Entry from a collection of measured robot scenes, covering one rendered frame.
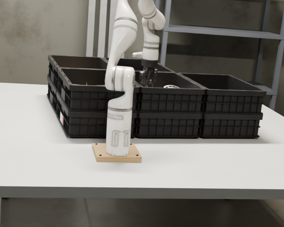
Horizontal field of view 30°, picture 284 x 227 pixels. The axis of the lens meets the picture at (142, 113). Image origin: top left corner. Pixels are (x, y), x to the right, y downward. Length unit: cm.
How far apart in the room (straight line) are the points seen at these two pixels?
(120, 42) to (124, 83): 17
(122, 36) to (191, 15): 265
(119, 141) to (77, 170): 21
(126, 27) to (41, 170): 62
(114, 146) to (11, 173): 40
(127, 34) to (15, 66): 257
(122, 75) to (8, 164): 51
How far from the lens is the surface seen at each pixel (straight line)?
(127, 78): 191
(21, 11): 444
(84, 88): 217
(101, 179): 181
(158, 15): 236
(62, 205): 330
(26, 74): 450
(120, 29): 201
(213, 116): 237
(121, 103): 193
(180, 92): 228
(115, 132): 196
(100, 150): 204
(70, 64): 294
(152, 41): 240
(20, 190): 174
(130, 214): 324
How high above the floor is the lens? 136
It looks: 14 degrees down
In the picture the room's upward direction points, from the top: 5 degrees clockwise
